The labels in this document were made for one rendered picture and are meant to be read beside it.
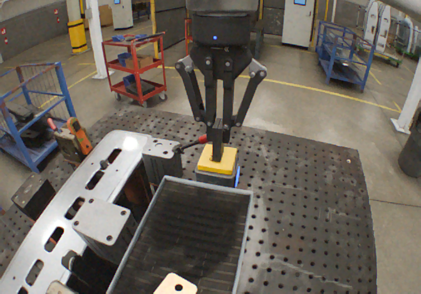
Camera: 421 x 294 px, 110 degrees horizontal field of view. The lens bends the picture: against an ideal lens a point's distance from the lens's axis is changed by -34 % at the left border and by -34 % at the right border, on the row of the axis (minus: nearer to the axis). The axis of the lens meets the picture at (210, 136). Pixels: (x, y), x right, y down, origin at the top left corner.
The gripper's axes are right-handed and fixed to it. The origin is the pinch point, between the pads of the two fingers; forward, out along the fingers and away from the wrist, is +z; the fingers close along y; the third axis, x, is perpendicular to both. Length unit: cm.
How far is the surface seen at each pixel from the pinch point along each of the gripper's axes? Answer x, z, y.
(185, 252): 18.8, 2.9, 0.0
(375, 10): -749, -60, -397
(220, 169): 3.0, 3.7, -1.0
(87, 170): -1.1, 19.0, 38.0
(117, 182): -0.2, 19.0, 26.3
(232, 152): -1.7, 3.5, -2.2
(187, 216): 13.6, 2.9, 1.3
